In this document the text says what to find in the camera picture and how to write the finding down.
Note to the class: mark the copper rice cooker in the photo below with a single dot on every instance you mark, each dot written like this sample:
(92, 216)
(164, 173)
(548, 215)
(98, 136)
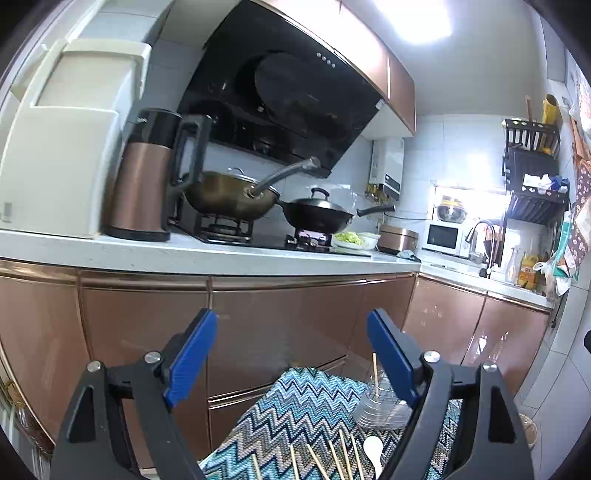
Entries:
(397, 237)

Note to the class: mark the black wok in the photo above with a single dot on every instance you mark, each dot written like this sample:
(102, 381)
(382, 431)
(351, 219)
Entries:
(314, 224)

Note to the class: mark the glass wok lid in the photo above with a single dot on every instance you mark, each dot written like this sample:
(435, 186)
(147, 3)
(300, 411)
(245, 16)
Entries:
(231, 181)

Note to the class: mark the copper base cabinets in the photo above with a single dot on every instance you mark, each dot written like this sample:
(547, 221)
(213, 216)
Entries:
(277, 323)

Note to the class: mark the small blue cloth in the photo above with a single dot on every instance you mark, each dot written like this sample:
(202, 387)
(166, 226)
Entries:
(408, 254)

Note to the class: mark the yellow bottle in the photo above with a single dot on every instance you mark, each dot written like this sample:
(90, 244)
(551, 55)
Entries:
(528, 274)

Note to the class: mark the white spoon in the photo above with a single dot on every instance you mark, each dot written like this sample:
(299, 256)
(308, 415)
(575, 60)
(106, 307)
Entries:
(373, 450)

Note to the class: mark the black dish rack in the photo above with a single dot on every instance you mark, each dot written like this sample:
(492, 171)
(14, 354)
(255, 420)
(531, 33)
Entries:
(535, 203)

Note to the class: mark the black range hood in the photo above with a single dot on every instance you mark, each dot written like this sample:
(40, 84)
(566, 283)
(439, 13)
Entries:
(286, 92)

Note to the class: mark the pink trash bin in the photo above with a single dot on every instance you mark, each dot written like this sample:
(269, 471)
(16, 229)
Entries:
(528, 431)

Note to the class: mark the black gas stove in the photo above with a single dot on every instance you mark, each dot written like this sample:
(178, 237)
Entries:
(268, 241)

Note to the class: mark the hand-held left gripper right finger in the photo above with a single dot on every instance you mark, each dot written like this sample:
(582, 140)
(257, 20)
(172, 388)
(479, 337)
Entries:
(390, 355)

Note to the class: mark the ceiling light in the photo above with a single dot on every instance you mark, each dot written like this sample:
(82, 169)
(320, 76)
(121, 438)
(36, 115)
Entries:
(411, 21)

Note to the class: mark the black wok lid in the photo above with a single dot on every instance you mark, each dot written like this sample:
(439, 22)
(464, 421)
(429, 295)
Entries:
(318, 203)

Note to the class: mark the copper thermos kettle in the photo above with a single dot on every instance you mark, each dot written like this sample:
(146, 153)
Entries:
(138, 184)

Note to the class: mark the white microwave oven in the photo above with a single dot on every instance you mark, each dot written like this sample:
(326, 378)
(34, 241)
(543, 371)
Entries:
(443, 237)

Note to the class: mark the wooden chopstick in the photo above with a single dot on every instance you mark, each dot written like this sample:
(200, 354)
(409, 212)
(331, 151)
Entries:
(345, 454)
(358, 459)
(256, 468)
(318, 462)
(294, 464)
(376, 374)
(336, 461)

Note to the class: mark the brass pipe valves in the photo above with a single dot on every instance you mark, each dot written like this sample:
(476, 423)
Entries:
(381, 193)

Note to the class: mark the white bowl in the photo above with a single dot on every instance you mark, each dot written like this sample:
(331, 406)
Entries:
(371, 238)

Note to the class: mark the white water heater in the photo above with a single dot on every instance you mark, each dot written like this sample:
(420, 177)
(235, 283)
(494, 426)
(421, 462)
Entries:
(388, 161)

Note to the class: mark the cream countertop appliance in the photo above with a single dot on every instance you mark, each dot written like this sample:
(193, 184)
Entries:
(60, 152)

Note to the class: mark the steel kitchen faucet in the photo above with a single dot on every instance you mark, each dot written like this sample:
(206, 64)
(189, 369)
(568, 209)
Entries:
(490, 240)

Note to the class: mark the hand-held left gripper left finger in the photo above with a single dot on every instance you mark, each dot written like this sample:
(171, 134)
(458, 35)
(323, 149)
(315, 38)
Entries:
(191, 355)

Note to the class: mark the brown patterned hanging cloth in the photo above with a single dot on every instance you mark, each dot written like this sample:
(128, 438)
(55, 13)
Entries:
(579, 217)

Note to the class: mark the zigzag patterned cloth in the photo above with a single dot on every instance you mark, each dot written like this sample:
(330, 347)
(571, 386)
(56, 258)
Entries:
(300, 406)

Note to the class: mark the brass wok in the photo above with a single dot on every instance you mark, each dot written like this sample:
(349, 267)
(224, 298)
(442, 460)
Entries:
(221, 201)

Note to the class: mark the steel bowl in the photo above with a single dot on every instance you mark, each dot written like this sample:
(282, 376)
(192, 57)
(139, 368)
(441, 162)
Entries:
(450, 211)

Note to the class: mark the clear bottle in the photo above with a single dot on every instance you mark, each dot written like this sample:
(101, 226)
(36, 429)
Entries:
(514, 267)

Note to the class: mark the plastic bags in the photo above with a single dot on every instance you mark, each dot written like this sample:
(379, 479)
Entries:
(554, 277)

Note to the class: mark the plate of chopped green vegetables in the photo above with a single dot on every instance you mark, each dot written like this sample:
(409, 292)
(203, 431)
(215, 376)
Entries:
(346, 240)

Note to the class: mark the yellow roll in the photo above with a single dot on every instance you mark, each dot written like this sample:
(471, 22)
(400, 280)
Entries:
(551, 120)

